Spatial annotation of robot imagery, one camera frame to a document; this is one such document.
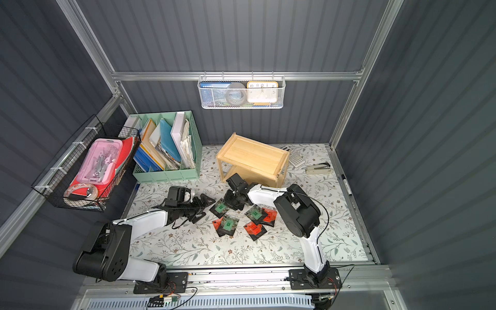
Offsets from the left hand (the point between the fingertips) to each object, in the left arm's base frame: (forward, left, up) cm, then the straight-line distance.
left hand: (209, 206), depth 89 cm
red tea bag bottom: (-10, -21, -5) cm, 24 cm away
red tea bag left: (-6, -4, -5) cm, 9 cm away
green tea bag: (+2, -4, -5) cm, 7 cm away
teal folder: (+27, +22, +16) cm, 38 cm away
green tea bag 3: (-2, -22, -4) cm, 22 cm away
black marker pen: (+17, -73, -9) cm, 76 cm away
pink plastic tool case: (+4, +38, +26) cm, 46 cm away
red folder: (-4, +34, +23) cm, 41 cm away
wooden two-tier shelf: (+13, -23, +16) cm, 30 cm away
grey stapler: (+26, -58, -5) cm, 64 cm away
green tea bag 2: (-7, -9, -5) cm, 12 cm away
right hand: (+4, -8, -2) cm, 9 cm away
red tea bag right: (-3, -28, -5) cm, 29 cm away
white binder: (+40, +17, +21) cm, 48 cm away
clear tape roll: (-8, +35, +23) cm, 43 cm away
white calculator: (+32, -46, -3) cm, 56 cm away
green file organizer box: (+22, +32, +5) cm, 39 cm away
